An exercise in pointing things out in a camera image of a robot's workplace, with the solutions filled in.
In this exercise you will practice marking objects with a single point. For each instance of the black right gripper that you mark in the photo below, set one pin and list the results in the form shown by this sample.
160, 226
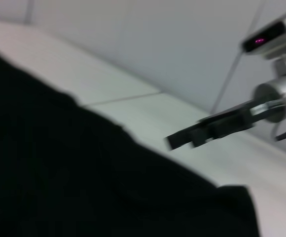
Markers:
231, 118

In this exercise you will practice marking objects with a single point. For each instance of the black T-shirt with white print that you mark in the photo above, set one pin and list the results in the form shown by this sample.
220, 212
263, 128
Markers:
59, 160

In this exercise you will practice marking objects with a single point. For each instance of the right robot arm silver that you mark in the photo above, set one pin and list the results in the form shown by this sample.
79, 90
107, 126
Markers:
278, 93

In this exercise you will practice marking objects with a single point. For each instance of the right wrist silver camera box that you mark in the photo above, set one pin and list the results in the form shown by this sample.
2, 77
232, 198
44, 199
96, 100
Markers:
263, 37

